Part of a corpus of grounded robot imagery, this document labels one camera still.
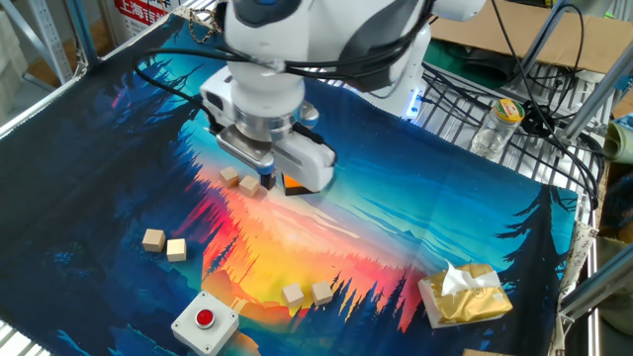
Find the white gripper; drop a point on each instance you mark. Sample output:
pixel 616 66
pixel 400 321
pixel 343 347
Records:
pixel 306 163

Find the small wooden cube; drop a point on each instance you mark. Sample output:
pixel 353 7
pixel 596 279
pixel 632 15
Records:
pixel 248 186
pixel 293 295
pixel 229 176
pixel 153 240
pixel 322 293
pixel 176 249

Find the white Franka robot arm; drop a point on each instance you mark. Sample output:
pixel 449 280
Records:
pixel 316 29

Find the orange box with red button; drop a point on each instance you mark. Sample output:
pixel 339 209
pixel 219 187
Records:
pixel 292 184

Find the colourful forest print cloth mat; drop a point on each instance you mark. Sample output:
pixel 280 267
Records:
pixel 395 222

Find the white box with red button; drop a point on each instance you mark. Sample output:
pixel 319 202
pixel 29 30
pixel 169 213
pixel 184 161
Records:
pixel 217 331

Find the white box with red print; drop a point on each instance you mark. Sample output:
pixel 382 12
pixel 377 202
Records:
pixel 141 12

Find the dark green board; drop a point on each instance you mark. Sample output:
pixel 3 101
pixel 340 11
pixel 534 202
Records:
pixel 445 62

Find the clear jar with yellow lid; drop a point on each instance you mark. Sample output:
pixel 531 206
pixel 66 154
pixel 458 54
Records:
pixel 494 131

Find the gold tissue pack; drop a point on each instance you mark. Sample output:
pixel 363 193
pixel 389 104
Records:
pixel 470 301

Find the black power adapter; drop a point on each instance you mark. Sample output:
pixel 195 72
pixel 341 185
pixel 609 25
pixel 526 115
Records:
pixel 536 118

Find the brown cardboard scrap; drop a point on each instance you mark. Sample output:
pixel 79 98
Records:
pixel 484 353

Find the aluminium profile bar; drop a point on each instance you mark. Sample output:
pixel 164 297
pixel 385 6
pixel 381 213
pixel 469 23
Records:
pixel 544 39
pixel 598 91
pixel 598 284

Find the white patterned cloth strip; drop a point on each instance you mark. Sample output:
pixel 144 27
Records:
pixel 576 257

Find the flat brown cardboard sheet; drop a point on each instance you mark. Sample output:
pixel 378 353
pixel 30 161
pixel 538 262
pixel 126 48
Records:
pixel 593 44

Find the pale green roll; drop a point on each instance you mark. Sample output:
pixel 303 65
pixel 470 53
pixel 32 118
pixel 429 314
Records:
pixel 620 143

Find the silver camera box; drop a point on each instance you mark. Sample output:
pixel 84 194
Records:
pixel 242 146

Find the blue metal post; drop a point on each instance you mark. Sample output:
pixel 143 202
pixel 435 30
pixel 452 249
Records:
pixel 81 29

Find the grey perforated shelf frame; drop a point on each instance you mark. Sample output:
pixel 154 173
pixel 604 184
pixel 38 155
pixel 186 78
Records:
pixel 49 39

